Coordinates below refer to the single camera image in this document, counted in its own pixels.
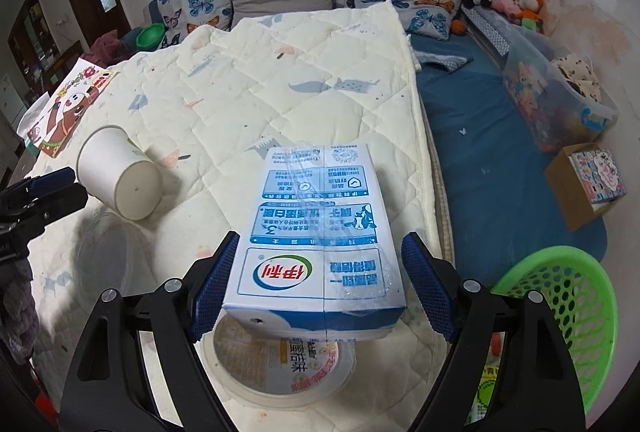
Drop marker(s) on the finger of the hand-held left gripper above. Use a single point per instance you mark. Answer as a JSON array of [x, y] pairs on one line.
[[50, 179], [55, 207]]

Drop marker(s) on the orange fox plush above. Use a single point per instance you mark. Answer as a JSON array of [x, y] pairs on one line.
[[531, 4]]

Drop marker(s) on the grey patterned board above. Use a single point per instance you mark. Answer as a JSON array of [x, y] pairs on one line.
[[490, 29]]

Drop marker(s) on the pink cloth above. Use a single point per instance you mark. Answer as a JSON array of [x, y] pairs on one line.
[[107, 47]]

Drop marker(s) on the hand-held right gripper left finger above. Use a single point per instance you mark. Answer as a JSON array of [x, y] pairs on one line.
[[215, 284]]

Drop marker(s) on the blue white milk carton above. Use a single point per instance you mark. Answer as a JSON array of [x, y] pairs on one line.
[[310, 232]]

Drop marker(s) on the small orange ball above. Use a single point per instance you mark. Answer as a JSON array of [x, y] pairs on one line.
[[458, 28]]

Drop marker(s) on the dark shelf cabinet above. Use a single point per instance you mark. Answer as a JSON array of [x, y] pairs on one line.
[[30, 42]]

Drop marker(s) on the grey patterned sock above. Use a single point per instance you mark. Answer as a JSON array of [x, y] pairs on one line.
[[442, 62]]

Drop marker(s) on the round instant noodle bowl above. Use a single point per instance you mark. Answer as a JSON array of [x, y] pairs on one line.
[[280, 369]]

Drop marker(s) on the pink plush toy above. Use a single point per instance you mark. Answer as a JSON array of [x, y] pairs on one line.
[[507, 7]]

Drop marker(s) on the clear plastic cup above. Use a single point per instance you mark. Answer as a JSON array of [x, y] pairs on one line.
[[102, 247]]

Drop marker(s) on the white paper cup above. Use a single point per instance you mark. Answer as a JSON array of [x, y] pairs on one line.
[[117, 167]]

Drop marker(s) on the cardboard box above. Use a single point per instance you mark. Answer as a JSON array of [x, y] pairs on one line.
[[570, 197]]

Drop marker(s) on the clear plastic storage bin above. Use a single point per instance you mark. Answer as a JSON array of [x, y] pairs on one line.
[[535, 97]]

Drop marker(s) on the green plastic basket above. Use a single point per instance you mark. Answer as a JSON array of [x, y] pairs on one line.
[[575, 272]]

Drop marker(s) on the person's left forearm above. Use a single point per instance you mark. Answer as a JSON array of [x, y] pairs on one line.
[[17, 307]]

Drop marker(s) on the green plastic bowl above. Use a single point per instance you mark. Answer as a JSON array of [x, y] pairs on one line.
[[150, 36]]

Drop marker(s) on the yellow green carton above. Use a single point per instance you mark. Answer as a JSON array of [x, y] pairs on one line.
[[487, 392]]

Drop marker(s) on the printed booklets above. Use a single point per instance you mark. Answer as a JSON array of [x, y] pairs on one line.
[[602, 177]]

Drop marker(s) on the cream quilted blanket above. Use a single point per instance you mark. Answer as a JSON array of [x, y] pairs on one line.
[[300, 77]]

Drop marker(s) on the cartoon picture book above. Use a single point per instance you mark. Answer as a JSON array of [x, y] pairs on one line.
[[70, 107]]

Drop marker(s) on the small butterfly print pillow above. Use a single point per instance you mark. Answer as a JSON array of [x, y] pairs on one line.
[[197, 7]]

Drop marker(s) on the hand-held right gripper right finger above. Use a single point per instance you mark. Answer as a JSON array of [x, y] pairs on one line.
[[429, 292]]

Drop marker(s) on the blue bed mattress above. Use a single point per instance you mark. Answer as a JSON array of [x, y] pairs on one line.
[[480, 137]]

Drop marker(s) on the cream patterned cloth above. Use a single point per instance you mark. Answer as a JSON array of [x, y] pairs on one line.
[[577, 74]]

